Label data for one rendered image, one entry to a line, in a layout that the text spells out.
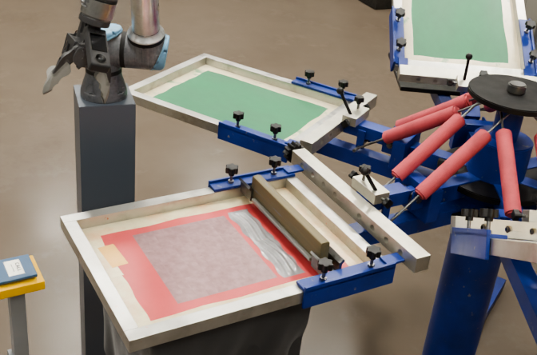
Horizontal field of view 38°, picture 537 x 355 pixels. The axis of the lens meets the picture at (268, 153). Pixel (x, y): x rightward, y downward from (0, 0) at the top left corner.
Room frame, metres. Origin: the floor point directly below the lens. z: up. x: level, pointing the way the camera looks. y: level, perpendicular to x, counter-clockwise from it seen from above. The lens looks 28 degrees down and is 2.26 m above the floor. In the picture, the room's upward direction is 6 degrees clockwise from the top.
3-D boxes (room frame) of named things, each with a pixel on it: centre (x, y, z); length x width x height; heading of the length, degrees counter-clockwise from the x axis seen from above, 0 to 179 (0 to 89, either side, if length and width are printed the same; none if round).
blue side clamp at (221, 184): (2.22, 0.04, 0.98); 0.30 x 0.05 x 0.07; 122
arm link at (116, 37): (2.33, 0.55, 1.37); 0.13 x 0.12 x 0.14; 92
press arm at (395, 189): (2.15, -0.38, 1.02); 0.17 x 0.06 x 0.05; 122
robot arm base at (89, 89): (2.33, 0.56, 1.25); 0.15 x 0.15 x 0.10
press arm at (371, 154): (2.71, -0.25, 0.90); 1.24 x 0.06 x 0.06; 62
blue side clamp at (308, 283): (1.75, -0.25, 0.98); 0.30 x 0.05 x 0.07; 122
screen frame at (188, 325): (1.86, 0.10, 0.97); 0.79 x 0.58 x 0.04; 122
